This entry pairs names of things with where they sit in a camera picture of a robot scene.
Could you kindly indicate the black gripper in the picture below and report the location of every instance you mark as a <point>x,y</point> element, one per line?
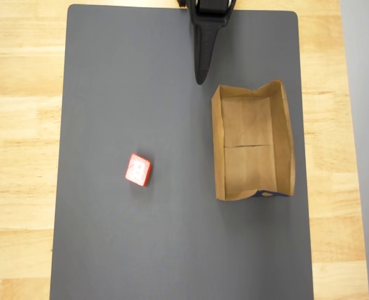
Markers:
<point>207,19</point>

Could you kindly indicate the small red square block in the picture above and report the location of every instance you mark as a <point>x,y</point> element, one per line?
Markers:
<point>137,170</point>

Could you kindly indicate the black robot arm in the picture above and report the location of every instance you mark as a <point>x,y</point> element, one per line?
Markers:
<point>181,3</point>

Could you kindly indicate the brown paper box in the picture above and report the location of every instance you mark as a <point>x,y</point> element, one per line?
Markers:
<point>250,156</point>

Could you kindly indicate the grey rectangular desk mat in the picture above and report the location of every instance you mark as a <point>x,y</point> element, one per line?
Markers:
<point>140,93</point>

